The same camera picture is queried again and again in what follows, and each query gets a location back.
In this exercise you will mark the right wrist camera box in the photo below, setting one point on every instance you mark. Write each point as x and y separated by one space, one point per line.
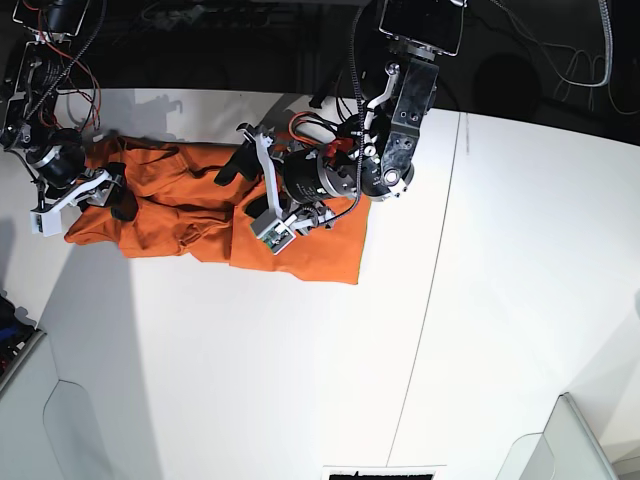
47 223

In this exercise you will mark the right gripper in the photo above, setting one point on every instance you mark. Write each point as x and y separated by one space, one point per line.
60 164

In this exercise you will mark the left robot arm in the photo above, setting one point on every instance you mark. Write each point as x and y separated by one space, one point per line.
390 64

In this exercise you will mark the left clear acrylic panel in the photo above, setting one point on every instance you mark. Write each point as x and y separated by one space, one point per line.
106 436

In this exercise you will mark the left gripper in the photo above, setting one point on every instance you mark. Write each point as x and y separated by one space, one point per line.
298 181

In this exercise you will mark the clear acrylic panel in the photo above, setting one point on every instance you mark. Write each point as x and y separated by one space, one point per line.
106 436
566 449

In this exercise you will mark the black white printed card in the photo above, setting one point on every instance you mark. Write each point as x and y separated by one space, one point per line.
398 472

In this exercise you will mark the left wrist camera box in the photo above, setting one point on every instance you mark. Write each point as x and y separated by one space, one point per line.
272 232

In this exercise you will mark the right clear acrylic panel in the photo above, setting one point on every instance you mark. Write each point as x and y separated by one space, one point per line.
566 449

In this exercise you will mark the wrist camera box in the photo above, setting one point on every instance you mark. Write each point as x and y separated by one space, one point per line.
272 232
47 223

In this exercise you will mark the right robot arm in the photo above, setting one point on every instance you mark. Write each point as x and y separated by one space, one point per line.
37 75

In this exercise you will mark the orange t-shirt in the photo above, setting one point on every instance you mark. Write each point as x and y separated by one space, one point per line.
181 210

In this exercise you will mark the cluttered tray at left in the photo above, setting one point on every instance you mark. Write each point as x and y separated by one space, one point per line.
18 342

